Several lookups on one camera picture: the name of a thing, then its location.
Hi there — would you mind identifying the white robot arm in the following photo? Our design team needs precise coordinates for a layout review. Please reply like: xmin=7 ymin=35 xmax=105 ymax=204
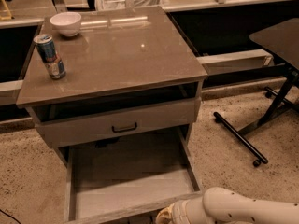
xmin=156 ymin=187 xmax=299 ymax=224

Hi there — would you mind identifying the grey drawer cabinet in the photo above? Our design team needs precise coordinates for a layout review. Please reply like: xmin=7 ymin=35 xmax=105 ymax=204
xmin=17 ymin=7 xmax=207 ymax=162

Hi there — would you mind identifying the blue energy drink can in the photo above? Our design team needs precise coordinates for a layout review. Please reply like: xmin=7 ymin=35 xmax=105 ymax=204
xmin=34 ymin=34 xmax=66 ymax=79

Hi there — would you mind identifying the black side table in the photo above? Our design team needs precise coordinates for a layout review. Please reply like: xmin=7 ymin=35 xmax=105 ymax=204
xmin=214 ymin=18 xmax=299 ymax=167

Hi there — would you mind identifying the white ceramic bowl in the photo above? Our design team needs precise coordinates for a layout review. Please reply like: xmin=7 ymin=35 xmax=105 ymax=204
xmin=50 ymin=12 xmax=81 ymax=37

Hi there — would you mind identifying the yellow object at left edge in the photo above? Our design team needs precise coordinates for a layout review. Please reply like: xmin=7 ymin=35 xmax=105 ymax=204
xmin=0 ymin=0 xmax=13 ymax=21

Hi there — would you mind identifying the upper drawer with black handle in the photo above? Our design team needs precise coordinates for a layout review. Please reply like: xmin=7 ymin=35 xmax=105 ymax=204
xmin=36 ymin=98 xmax=201 ymax=147

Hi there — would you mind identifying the black floor cable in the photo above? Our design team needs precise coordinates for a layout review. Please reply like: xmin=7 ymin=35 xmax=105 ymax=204
xmin=0 ymin=208 xmax=22 ymax=224

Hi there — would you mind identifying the wire mesh basket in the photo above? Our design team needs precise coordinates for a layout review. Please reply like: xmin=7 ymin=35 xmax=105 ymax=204
xmin=96 ymin=0 xmax=168 ymax=10

